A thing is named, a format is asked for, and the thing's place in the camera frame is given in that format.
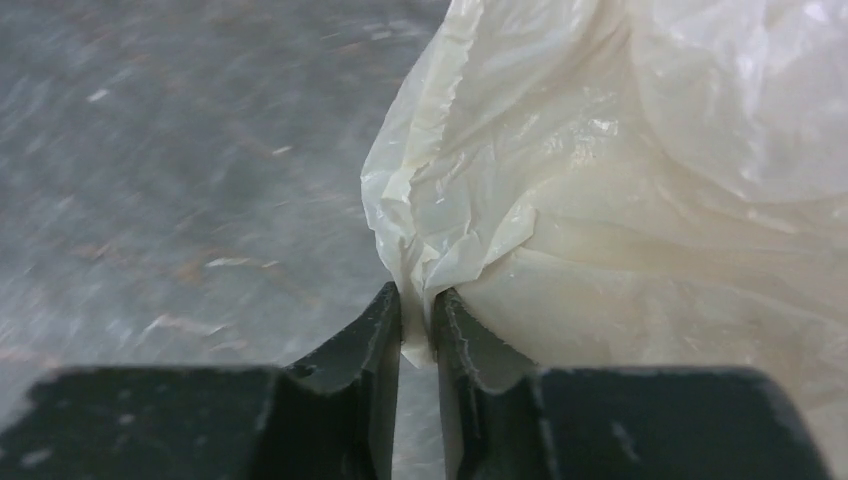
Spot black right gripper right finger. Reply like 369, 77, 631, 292
431, 290, 831, 479

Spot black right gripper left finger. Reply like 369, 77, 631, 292
1, 283, 401, 479

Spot cream translucent plastic trash bag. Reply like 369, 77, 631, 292
361, 1, 847, 479

